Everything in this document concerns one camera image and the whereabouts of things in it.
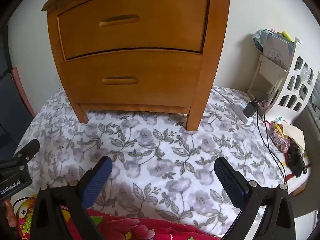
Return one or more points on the teal plastic bag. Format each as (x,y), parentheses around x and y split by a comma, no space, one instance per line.
(258,40)

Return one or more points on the red printed blanket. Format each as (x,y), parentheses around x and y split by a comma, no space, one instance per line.
(120,227)

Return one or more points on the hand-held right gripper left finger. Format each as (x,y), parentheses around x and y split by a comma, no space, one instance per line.
(97,180)

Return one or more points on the pink board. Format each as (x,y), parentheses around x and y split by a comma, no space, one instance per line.
(21,90)

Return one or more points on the black fuzzy item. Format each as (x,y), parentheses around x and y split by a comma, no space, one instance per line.
(296,161)

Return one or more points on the grey padded headboard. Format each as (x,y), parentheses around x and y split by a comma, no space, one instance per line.
(310,120)

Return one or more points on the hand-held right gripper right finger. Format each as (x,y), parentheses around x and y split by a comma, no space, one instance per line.
(230,182)

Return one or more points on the floral quilt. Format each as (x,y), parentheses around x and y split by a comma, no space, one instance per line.
(155,150)

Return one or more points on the pink hair accessory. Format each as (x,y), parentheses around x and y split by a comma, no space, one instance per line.
(286,146)

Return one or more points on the white power strip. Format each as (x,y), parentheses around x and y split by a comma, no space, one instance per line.
(240,113)

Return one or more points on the black power adapter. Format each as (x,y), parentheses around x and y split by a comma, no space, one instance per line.
(250,108)

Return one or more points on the wooden nightstand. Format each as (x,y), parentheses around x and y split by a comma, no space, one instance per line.
(215,55)

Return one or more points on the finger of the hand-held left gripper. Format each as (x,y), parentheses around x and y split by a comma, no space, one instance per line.
(28,148)

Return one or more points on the white slatted rack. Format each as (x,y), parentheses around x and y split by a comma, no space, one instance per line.
(292,90)

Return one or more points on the clear plastic trinkets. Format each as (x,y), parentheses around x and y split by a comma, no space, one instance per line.
(307,74)

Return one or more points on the person's left hand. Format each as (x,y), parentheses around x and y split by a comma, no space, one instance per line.
(11,215)

